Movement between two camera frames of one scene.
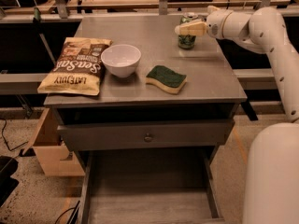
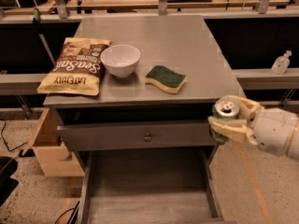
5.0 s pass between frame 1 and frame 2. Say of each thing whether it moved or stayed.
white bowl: stayed
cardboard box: stayed
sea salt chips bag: stayed
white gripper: moved
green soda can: moved
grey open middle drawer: stayed
